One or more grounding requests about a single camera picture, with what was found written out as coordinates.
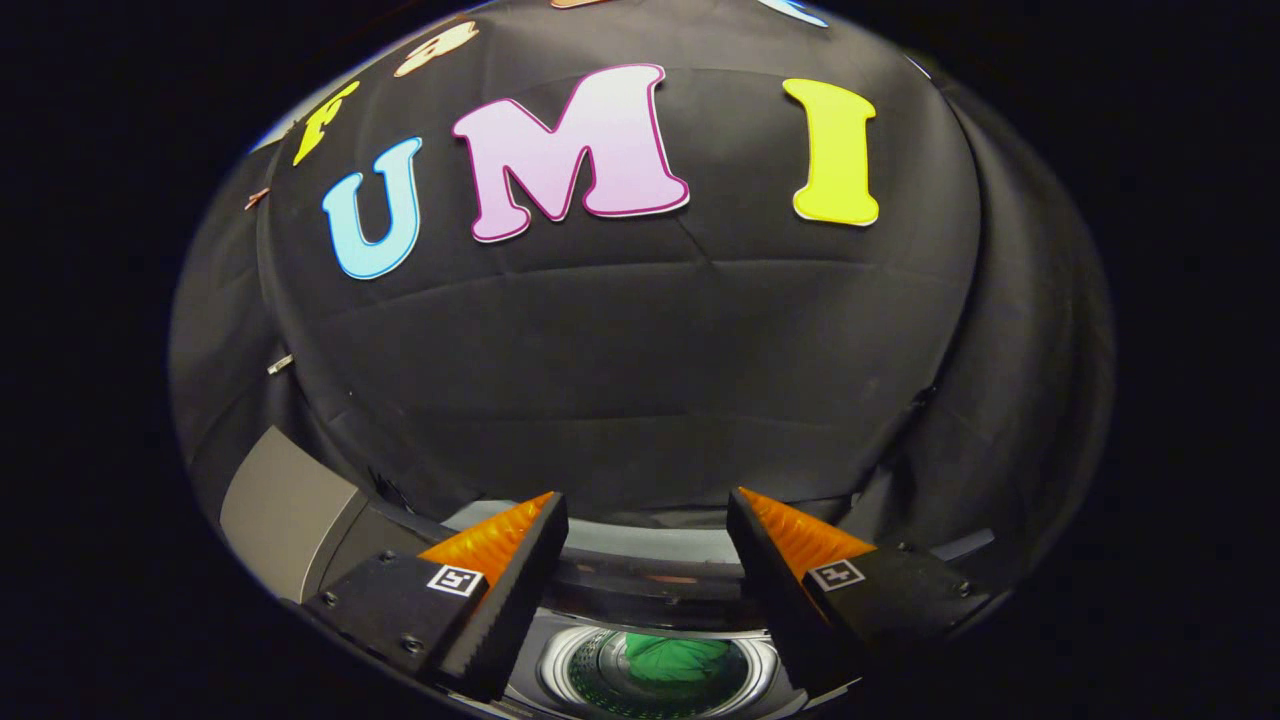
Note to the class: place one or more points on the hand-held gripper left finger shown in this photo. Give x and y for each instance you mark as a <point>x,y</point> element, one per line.
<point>520,610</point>

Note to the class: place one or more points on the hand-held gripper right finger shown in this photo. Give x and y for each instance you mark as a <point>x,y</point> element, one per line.
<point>775,600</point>

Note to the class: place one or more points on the white clip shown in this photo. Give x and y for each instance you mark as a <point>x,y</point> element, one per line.
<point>281,364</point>

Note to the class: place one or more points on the green polo shirt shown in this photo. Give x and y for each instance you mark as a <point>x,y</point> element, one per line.
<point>675,660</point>

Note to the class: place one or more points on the silver washing machine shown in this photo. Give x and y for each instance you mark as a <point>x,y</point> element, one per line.
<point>560,670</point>

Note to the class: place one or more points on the pink clip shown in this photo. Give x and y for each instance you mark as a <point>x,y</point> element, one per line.
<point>257,197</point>

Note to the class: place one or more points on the black backdrop cloth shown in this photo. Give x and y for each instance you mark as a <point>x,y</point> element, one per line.
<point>650,350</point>

